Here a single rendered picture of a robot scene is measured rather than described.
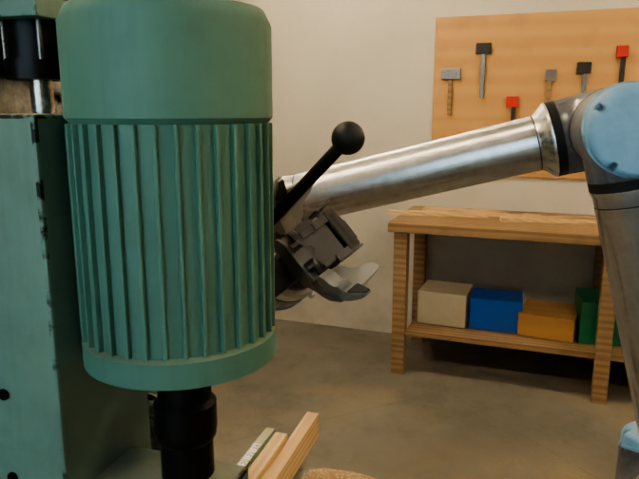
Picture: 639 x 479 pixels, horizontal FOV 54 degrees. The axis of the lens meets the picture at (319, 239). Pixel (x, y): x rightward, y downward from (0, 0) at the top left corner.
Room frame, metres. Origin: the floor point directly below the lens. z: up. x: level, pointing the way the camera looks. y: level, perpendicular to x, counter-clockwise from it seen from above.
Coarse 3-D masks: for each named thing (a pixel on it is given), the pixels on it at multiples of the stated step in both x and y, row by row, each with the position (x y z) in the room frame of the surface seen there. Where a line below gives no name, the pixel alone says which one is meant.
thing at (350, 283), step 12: (372, 264) 0.70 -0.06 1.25; (324, 276) 0.69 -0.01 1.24; (336, 276) 0.69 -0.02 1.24; (348, 276) 0.69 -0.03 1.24; (360, 276) 0.69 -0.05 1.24; (372, 276) 0.68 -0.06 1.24; (324, 288) 0.70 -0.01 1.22; (336, 288) 0.67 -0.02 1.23; (348, 288) 0.66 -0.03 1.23; (360, 288) 0.64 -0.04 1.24; (348, 300) 0.67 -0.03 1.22
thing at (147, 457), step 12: (120, 456) 0.59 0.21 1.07; (132, 456) 0.59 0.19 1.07; (144, 456) 0.59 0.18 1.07; (156, 456) 0.59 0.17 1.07; (108, 468) 0.57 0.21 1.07; (120, 468) 0.57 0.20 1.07; (132, 468) 0.57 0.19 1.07; (144, 468) 0.57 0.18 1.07; (156, 468) 0.57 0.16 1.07; (216, 468) 0.57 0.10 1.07; (228, 468) 0.57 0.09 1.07; (240, 468) 0.57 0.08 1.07
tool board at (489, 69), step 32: (448, 32) 3.76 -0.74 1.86; (480, 32) 3.69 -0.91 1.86; (512, 32) 3.64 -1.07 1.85; (544, 32) 3.58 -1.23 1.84; (576, 32) 3.52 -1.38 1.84; (608, 32) 3.47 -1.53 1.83; (448, 64) 3.75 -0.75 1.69; (480, 64) 3.69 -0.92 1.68; (512, 64) 3.63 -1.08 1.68; (544, 64) 3.57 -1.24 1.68; (576, 64) 3.51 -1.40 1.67; (608, 64) 3.46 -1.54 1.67; (448, 96) 3.73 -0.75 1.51; (480, 96) 3.67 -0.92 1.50; (512, 96) 3.61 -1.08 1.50; (544, 96) 3.57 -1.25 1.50; (448, 128) 3.75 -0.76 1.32
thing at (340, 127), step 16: (336, 128) 0.65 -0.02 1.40; (352, 128) 0.64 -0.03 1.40; (336, 144) 0.64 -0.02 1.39; (352, 144) 0.64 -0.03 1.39; (320, 160) 0.66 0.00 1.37; (336, 160) 0.66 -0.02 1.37; (304, 176) 0.66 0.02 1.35; (320, 176) 0.66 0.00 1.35; (288, 192) 0.67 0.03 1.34; (304, 192) 0.67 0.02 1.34; (288, 208) 0.67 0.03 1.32
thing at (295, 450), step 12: (312, 420) 0.92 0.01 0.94; (300, 432) 0.88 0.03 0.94; (312, 432) 0.91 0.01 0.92; (288, 444) 0.84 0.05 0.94; (300, 444) 0.85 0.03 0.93; (312, 444) 0.91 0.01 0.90; (288, 456) 0.81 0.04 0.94; (300, 456) 0.85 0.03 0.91; (276, 468) 0.78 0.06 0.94; (288, 468) 0.80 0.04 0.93
